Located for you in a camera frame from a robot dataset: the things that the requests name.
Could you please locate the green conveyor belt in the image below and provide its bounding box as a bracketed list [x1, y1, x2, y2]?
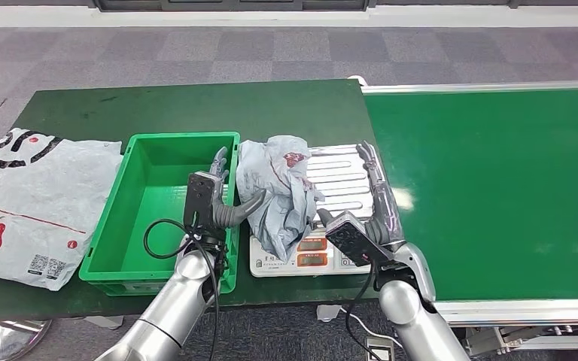
[360, 79, 578, 355]

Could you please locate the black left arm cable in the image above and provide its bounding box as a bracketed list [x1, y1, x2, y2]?
[143, 219, 221, 361]

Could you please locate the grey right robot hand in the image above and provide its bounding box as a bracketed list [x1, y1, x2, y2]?
[316, 140, 407, 249]

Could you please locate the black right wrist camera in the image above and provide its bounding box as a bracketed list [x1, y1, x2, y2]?
[324, 211, 394, 268]

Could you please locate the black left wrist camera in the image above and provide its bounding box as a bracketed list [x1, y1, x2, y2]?
[183, 171, 224, 230]

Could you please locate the white power cable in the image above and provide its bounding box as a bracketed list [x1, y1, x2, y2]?
[339, 308, 394, 344]

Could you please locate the small grey parcel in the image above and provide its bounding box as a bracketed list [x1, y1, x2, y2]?
[235, 135, 326, 265]

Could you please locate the white table foot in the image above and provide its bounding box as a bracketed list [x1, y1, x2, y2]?
[316, 305, 342, 323]
[85, 316, 124, 330]

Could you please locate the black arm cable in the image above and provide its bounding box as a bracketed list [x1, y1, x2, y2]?
[143, 219, 221, 361]
[345, 264, 385, 361]

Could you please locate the white scale with steel pan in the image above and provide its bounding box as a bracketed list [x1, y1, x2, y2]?
[248, 144, 394, 278]

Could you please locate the chrome stool base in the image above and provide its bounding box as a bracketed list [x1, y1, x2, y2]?
[0, 320, 53, 361]

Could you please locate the green plastic bin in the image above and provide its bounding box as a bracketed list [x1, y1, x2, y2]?
[78, 131, 242, 297]

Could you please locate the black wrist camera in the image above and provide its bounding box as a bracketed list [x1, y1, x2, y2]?
[324, 211, 394, 268]
[183, 171, 224, 230]

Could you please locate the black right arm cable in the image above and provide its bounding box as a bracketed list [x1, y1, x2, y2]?
[345, 264, 385, 361]

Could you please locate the large flat printed mailer bag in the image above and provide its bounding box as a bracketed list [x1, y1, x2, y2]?
[0, 127, 124, 293]

